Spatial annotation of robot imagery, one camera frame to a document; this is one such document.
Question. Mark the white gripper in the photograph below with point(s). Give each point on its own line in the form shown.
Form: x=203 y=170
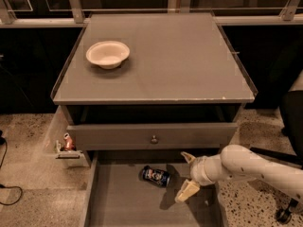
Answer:
x=198 y=170

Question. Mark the blue pepsi can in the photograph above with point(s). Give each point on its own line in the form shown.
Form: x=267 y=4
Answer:
x=157 y=176

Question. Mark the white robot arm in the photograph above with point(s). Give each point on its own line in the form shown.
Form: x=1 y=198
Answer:
x=234 y=163

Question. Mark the grey top drawer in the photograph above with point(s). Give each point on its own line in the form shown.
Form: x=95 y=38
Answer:
x=138 y=136

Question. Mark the round metal drawer knob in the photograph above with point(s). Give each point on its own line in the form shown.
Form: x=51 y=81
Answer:
x=154 y=140

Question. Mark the open grey middle drawer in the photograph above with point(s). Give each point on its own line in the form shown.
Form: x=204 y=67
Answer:
x=118 y=196

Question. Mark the grey drawer cabinet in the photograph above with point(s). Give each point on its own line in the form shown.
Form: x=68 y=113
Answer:
x=181 y=69

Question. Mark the black office chair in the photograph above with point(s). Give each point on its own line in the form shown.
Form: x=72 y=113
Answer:
x=291 y=110

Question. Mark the clear plastic side bin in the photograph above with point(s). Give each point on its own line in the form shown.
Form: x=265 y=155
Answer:
x=54 y=143

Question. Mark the white paper bowl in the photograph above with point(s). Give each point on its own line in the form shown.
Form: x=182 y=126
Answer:
x=108 y=54

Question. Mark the metal window railing frame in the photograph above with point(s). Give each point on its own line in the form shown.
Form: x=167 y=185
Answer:
x=225 y=12

